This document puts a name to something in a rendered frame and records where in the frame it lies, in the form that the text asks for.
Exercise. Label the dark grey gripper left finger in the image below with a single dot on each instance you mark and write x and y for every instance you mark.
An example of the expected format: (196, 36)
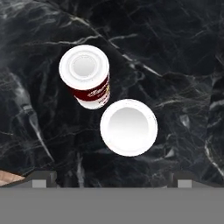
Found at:
(40, 178)

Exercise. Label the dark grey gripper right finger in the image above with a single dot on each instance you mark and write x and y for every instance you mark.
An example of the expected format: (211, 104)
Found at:
(183, 177)

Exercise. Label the red and white soup can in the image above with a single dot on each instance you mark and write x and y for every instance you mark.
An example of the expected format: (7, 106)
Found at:
(84, 73)

